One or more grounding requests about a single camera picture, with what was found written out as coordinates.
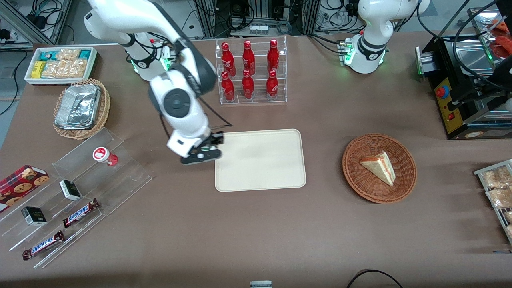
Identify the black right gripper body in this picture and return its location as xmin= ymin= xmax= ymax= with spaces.
xmin=196 ymin=134 xmax=217 ymax=156

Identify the beige plastic tray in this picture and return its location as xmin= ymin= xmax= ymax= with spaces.
xmin=215 ymin=128 xmax=307 ymax=192

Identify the red gum bottle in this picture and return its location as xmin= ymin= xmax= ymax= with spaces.
xmin=92 ymin=147 xmax=118 ymax=167

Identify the aluminium foil tray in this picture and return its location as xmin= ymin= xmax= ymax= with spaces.
xmin=54 ymin=84 xmax=101 ymax=130

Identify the red cola bottle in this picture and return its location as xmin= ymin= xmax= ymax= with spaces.
xmin=242 ymin=70 xmax=255 ymax=100
xmin=267 ymin=39 xmax=280 ymax=74
xmin=242 ymin=40 xmax=256 ymax=76
xmin=221 ymin=71 xmax=235 ymax=101
xmin=221 ymin=42 xmax=236 ymax=76
xmin=266 ymin=70 xmax=279 ymax=98

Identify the clear acrylic bottle rack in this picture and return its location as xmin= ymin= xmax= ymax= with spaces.
xmin=215 ymin=35 xmax=288 ymax=106

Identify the clear acrylic stepped stand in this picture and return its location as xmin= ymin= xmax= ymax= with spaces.
xmin=0 ymin=127 xmax=153 ymax=269

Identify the light wicker basket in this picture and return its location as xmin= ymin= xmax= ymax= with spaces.
xmin=53 ymin=78 xmax=111 ymax=140

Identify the snickers bar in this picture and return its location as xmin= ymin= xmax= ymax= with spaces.
xmin=22 ymin=230 xmax=65 ymax=261
xmin=62 ymin=199 xmax=100 ymax=228

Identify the small black box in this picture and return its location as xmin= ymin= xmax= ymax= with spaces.
xmin=59 ymin=180 xmax=82 ymax=201
xmin=21 ymin=206 xmax=48 ymax=226

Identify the white snack bin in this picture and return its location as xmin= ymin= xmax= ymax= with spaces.
xmin=25 ymin=46 xmax=98 ymax=86

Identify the round brown wicker basket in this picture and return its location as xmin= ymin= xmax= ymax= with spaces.
xmin=342 ymin=133 xmax=418 ymax=204

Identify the clear bag of crackers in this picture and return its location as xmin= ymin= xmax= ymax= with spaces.
xmin=41 ymin=49 xmax=89 ymax=78

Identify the wrapped triangle sandwich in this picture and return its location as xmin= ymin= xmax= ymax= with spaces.
xmin=360 ymin=151 xmax=396 ymax=186

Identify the red cookie box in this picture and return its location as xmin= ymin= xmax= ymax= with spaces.
xmin=0 ymin=165 xmax=50 ymax=213

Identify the black food warmer machine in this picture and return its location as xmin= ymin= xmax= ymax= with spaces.
xmin=415 ymin=0 xmax=512 ymax=140

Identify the clear bag of snacks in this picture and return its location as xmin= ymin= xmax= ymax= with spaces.
xmin=486 ymin=187 xmax=512 ymax=208
xmin=481 ymin=166 xmax=512 ymax=188

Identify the black cable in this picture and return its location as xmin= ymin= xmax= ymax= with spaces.
xmin=346 ymin=270 xmax=404 ymax=288

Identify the grey wire rack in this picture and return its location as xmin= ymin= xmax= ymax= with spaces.
xmin=474 ymin=159 xmax=512 ymax=244

